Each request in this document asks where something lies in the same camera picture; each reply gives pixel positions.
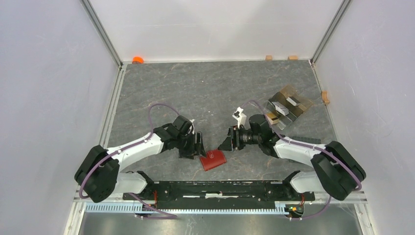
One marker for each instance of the curved wooden piece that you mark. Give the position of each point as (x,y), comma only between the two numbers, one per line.
(324,95)

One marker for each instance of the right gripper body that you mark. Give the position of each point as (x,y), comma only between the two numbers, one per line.
(242,138)

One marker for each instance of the gold card stack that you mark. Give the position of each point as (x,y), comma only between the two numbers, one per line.
(272,118)

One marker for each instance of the white card stack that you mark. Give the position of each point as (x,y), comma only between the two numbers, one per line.
(280,108)

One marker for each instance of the orange round cap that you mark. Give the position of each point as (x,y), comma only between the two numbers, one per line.
(137,60)

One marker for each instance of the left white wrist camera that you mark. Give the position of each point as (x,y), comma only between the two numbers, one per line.
(192,129)

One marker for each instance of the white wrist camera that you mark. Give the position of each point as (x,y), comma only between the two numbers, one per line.
(192,129)
(239,116)

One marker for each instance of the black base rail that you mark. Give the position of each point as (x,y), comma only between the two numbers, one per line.
(204,195)

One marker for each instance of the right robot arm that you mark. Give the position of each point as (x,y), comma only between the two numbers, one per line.
(335,171)

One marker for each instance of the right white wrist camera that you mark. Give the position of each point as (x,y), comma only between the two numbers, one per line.
(239,116)

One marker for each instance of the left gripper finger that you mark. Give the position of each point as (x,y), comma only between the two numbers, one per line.
(198,150)
(198,139)

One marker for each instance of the grey studded baseplate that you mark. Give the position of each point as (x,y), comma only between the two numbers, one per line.
(308,139)

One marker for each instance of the black top card stack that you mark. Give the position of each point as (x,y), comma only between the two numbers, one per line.
(293,101)

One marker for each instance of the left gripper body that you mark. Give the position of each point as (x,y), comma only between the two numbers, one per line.
(185,144)

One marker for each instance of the tiered acrylic card stand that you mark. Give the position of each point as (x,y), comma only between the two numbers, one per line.
(294,111)

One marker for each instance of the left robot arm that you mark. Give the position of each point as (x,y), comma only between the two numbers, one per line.
(101,174)

